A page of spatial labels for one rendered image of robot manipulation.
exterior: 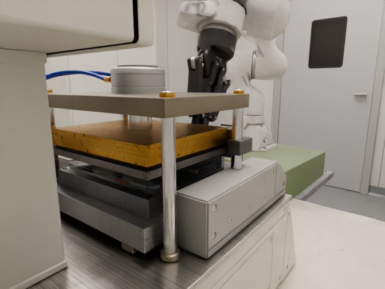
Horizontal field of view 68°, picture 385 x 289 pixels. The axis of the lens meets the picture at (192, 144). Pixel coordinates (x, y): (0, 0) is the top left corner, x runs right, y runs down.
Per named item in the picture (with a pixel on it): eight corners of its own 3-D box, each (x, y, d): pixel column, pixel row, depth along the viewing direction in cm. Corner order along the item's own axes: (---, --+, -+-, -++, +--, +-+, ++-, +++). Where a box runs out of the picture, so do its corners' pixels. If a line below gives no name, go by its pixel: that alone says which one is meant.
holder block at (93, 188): (149, 220, 33) (148, 199, 32) (59, 184, 44) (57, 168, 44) (223, 182, 45) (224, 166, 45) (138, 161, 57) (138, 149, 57)
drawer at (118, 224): (145, 261, 31) (142, 194, 30) (47, 209, 44) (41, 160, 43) (258, 186, 54) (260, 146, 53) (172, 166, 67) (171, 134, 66)
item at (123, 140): (147, 180, 31) (144, 93, 29) (48, 152, 44) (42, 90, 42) (227, 152, 45) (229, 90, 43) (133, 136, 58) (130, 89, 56)
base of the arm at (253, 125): (247, 140, 136) (250, 110, 133) (284, 147, 124) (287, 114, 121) (218, 145, 121) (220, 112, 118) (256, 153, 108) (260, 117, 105)
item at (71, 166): (181, 191, 38) (181, 175, 38) (151, 205, 34) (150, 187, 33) (99, 167, 49) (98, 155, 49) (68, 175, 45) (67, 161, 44)
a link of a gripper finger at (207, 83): (220, 62, 54) (216, 59, 53) (207, 119, 53) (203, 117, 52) (203, 63, 57) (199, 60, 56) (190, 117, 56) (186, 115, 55)
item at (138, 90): (116, 209, 24) (106, 48, 21) (-16, 155, 42) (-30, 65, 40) (247, 154, 43) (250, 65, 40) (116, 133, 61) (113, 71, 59)
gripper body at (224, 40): (224, 22, 51) (213, 72, 50) (244, 44, 57) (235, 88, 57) (191, 27, 55) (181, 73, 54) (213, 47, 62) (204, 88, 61)
